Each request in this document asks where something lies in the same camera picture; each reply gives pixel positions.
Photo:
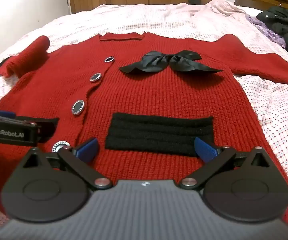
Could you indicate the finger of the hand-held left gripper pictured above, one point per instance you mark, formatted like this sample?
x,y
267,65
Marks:
x,y
2,114

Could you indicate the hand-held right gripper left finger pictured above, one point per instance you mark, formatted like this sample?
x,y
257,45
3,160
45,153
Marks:
x,y
89,147

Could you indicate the white pillow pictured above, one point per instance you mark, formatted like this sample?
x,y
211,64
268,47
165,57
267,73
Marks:
x,y
251,10

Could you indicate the black jacket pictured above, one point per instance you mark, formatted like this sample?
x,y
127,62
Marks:
x,y
287,27

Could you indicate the red knit sweater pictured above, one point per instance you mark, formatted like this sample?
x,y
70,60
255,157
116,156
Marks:
x,y
159,97

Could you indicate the purple cloth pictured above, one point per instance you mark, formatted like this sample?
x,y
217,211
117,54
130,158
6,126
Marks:
x,y
265,26

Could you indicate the pink checked bed sheet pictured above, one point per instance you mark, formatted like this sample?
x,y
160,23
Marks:
x,y
159,17

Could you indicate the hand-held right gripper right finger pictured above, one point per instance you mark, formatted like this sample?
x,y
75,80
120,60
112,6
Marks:
x,y
205,151

